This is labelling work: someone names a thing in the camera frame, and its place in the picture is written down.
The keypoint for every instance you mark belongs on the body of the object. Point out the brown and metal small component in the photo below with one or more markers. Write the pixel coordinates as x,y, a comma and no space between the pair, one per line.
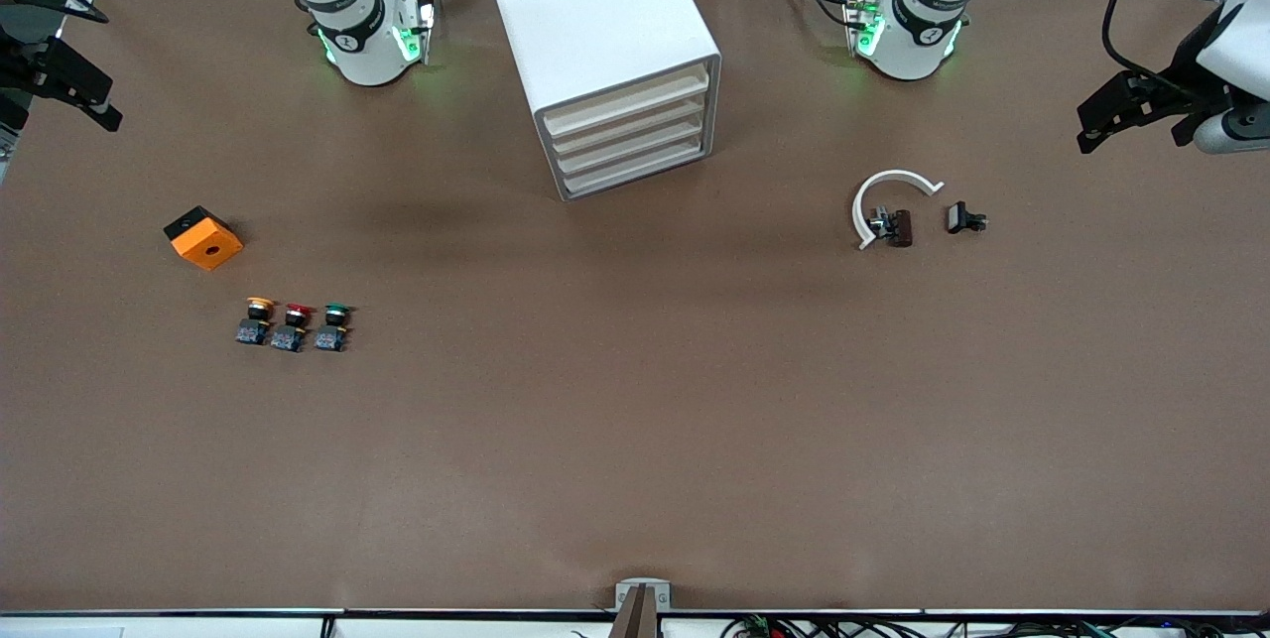
898,226

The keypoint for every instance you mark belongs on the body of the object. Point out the yellow push button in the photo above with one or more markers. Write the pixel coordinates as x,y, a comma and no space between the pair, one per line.
252,330

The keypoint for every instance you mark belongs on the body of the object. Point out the black small component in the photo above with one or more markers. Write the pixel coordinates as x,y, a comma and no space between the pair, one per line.
958,217

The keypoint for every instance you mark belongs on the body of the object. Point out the white curved plastic bracket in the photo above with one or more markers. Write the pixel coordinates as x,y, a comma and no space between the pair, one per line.
893,177

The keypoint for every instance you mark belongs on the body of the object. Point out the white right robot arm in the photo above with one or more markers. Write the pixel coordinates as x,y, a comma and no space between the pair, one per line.
362,43

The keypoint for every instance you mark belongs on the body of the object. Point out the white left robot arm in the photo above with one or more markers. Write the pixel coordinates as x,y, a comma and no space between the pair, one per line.
913,43

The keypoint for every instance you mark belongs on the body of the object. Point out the brown table mat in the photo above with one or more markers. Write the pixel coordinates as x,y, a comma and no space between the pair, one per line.
635,420

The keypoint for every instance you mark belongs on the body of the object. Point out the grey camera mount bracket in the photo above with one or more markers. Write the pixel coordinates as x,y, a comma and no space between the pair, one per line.
625,590

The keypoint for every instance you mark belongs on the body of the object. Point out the orange and black button box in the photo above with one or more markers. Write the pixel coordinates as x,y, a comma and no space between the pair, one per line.
206,246

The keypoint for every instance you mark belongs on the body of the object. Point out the red push button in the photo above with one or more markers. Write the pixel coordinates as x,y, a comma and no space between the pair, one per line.
288,338

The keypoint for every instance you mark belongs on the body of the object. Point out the green push button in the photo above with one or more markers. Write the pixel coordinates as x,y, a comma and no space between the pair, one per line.
330,338

